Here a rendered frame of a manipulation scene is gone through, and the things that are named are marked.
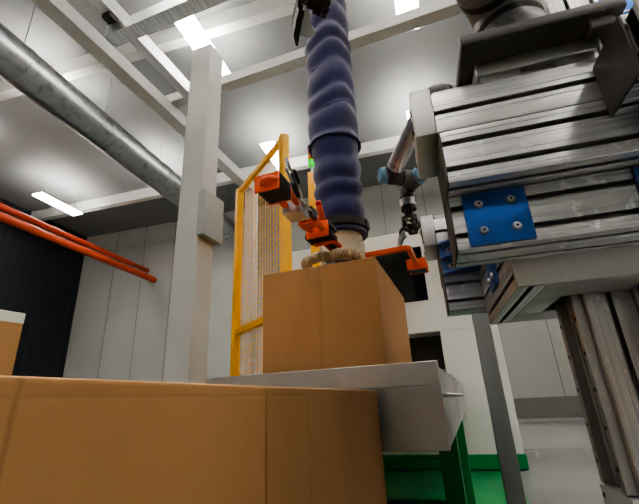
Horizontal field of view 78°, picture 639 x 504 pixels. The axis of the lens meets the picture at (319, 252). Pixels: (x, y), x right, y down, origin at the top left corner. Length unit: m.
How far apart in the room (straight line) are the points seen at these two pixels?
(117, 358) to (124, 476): 13.08
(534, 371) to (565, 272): 9.44
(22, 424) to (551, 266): 0.67
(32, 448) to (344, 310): 1.05
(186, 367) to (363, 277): 1.27
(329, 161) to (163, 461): 1.47
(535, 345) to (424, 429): 9.18
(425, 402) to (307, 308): 0.46
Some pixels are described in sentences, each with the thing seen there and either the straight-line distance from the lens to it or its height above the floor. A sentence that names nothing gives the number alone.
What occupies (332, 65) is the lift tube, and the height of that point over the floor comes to 1.97.
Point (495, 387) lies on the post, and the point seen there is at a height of 0.54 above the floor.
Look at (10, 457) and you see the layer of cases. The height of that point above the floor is 0.50.
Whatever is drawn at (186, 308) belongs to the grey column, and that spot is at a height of 1.04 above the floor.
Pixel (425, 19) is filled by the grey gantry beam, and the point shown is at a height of 3.22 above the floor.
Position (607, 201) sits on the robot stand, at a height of 0.77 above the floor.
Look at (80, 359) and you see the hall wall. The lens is 14.33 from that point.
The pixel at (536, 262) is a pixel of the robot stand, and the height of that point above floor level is 0.72.
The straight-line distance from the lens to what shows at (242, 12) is 7.01.
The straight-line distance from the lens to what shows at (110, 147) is 7.87.
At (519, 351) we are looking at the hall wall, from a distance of 10.13.
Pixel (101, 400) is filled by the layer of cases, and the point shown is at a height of 0.53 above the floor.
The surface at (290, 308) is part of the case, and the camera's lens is 1.31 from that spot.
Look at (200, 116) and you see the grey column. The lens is 2.91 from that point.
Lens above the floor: 0.52
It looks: 21 degrees up
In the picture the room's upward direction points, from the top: 3 degrees counter-clockwise
